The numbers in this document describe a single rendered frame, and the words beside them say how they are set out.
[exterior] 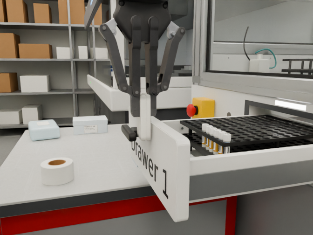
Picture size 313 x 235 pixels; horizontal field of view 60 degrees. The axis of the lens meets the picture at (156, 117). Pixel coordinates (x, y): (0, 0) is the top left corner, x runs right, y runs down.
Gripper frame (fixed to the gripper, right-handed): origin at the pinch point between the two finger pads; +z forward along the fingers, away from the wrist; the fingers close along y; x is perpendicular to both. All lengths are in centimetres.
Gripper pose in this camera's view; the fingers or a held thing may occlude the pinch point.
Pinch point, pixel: (143, 116)
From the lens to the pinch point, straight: 42.2
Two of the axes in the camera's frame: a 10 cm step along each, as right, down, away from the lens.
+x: -2.9, -1.9, 9.4
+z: 0.0, 9.8, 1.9
